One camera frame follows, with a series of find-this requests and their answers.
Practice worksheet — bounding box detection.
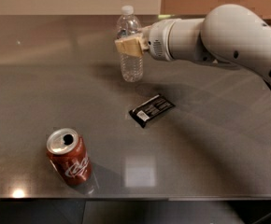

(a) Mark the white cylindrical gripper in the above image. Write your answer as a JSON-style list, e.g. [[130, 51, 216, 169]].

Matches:
[[115, 19, 185, 61]]

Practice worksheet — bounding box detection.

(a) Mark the clear plastic water bottle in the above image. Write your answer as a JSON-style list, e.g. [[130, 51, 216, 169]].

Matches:
[[116, 6, 144, 82]]

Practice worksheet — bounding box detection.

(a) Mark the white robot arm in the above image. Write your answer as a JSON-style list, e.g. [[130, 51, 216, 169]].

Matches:
[[115, 5, 271, 90]]

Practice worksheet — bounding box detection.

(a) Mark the black rxbar chocolate wrapper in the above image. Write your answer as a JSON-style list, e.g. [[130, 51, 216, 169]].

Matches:
[[129, 94, 175, 128]]

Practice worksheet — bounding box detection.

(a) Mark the red coca-cola can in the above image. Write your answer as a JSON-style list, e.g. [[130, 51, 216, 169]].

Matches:
[[47, 128, 92, 186]]

